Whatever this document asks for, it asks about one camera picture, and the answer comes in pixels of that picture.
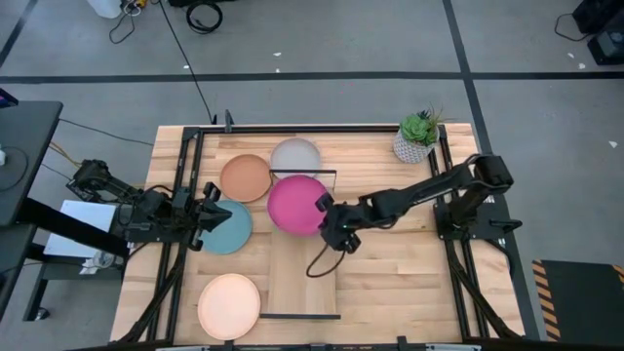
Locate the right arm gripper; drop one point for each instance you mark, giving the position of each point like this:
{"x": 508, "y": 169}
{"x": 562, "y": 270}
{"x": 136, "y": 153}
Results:
{"x": 341, "y": 222}

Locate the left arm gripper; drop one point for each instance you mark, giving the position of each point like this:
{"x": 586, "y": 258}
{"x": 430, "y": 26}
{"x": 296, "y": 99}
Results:
{"x": 179, "y": 219}

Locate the light teal plate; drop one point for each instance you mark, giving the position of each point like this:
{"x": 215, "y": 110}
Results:
{"x": 234, "y": 236}

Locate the pink plate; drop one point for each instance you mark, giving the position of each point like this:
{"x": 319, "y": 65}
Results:
{"x": 295, "y": 205}

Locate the tan brown plate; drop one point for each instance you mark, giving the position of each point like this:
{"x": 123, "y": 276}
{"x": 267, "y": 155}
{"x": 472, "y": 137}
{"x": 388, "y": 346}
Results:
{"x": 245, "y": 178}

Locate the pale peach plate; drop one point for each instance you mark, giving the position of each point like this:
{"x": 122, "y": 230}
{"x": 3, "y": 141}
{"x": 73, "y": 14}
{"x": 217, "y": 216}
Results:
{"x": 228, "y": 306}

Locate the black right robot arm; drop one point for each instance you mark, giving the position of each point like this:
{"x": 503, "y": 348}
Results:
{"x": 424, "y": 187}

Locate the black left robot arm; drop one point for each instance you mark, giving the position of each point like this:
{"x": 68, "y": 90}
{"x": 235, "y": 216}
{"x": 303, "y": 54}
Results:
{"x": 141, "y": 207}

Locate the grey plate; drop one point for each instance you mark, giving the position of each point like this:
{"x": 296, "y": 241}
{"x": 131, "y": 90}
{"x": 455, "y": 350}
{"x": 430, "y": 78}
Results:
{"x": 296, "y": 156}

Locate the succulent in white patterned pot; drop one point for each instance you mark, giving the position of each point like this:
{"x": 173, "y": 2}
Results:
{"x": 409, "y": 148}

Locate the crumpled clear plastic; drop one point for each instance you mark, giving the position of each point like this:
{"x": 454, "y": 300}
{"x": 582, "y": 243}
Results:
{"x": 100, "y": 263}

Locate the white box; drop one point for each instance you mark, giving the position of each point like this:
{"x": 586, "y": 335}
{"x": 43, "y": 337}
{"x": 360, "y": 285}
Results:
{"x": 80, "y": 226}

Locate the black desk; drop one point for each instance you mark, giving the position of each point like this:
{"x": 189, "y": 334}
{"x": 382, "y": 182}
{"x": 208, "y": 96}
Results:
{"x": 29, "y": 146}

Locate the white container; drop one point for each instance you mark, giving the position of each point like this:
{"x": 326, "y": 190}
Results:
{"x": 105, "y": 7}

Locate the blue object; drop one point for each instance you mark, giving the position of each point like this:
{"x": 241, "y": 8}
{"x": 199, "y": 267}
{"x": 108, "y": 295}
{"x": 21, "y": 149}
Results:
{"x": 6, "y": 99}

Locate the black mat with hazard stripes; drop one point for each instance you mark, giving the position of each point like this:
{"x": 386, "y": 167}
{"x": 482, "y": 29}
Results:
{"x": 580, "y": 302}

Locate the black equipment box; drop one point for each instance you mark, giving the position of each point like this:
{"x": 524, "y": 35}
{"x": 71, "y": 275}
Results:
{"x": 607, "y": 49}

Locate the black equipment case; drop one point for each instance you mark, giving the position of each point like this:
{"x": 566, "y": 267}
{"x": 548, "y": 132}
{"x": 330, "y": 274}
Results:
{"x": 599, "y": 14}

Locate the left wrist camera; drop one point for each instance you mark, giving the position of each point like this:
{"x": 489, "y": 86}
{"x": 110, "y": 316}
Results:
{"x": 196, "y": 209}

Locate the black aluminium rig frame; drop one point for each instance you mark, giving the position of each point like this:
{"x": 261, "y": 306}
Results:
{"x": 292, "y": 129}

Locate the wooden shelf with black frame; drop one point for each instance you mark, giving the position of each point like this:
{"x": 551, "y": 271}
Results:
{"x": 302, "y": 287}

